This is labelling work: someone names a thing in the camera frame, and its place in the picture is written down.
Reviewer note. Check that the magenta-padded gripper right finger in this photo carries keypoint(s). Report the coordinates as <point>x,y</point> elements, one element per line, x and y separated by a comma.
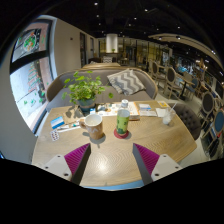
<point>147,159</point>

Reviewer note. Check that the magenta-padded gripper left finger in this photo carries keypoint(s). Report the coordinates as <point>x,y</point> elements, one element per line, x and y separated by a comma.
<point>76,159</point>

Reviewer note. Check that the clear green-labelled drink bottle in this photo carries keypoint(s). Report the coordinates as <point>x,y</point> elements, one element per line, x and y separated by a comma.
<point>123,121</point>

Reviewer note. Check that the long white pen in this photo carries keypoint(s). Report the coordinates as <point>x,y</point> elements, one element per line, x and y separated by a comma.
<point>68,129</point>

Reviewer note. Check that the pill blister pack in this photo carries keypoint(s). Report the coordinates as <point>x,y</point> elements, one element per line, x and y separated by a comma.
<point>55,135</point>

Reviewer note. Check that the brown mug white inside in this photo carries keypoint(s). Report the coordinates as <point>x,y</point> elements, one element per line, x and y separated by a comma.
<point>95,128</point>

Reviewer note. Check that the flat round red coaster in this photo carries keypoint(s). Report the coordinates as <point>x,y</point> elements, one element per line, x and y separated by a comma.
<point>116,135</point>

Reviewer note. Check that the blue white flat box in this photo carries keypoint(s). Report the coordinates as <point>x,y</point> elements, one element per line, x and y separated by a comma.
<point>57,122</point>

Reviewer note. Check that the brown paper sheet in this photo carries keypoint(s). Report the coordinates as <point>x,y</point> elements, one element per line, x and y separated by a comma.
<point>71,115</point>

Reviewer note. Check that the white printed sheet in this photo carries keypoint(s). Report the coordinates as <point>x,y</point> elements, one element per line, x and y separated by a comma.
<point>148,113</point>

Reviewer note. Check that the clear plastic cup with straw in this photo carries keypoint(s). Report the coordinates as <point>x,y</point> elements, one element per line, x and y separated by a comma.
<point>167,116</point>

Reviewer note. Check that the white paper napkin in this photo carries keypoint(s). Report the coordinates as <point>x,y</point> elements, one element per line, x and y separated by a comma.
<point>160,112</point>

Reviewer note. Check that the white orange carton box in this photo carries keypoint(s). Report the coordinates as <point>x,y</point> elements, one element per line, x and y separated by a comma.
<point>134,111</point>

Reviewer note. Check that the small white blue box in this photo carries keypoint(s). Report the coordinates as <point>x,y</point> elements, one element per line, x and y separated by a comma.
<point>145,107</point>

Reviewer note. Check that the yellow card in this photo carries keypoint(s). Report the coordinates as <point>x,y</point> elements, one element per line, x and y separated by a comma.
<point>163,104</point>

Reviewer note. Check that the white leaflet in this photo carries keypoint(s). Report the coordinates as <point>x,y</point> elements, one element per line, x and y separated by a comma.
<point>110,109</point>

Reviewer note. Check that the green potted plant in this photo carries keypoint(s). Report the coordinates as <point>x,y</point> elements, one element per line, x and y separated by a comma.
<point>85,88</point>

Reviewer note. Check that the grey curved sofa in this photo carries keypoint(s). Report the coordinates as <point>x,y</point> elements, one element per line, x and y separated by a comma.
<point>56,88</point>

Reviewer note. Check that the grey white chevron cushion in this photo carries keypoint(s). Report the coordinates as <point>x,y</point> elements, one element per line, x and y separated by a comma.
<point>126,81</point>

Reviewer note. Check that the group of round-backed chairs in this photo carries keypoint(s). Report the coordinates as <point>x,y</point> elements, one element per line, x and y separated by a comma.
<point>208,103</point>

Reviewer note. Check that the window with festive stickers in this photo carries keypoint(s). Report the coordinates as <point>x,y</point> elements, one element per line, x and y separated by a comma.
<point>30,76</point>

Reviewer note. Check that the group of ceiling lights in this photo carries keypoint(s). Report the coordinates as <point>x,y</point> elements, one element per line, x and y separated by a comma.
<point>150,20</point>

